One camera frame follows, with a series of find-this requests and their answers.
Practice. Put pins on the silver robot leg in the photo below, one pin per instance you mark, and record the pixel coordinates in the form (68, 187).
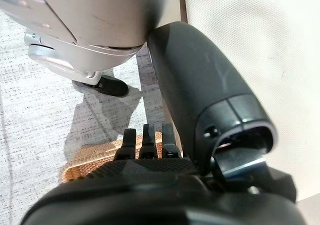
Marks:
(100, 15)

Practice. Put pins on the woven tan wicker basket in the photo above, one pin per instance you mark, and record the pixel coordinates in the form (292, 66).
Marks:
(92, 157)

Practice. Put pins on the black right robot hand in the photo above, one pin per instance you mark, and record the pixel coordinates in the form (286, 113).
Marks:
(190, 90)

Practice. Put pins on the cream fabric bed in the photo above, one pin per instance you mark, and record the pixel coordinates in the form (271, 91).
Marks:
(262, 47)

